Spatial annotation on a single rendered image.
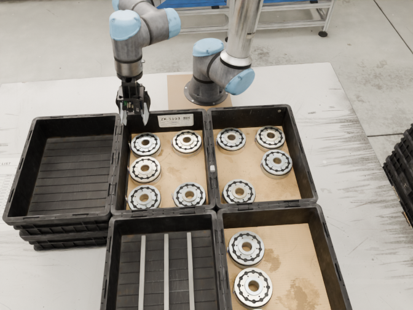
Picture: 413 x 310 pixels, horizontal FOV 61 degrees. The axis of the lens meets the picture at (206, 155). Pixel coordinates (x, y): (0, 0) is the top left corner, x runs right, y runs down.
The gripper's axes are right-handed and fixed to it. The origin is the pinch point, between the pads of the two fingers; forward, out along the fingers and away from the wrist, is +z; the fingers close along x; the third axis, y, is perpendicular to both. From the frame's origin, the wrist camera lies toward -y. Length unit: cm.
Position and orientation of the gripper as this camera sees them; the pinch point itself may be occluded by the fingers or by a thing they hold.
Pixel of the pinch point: (135, 120)
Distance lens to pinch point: 113.5
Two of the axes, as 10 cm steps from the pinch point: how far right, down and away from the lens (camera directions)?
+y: 0.8, 7.3, -6.8
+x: 9.9, -0.1, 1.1
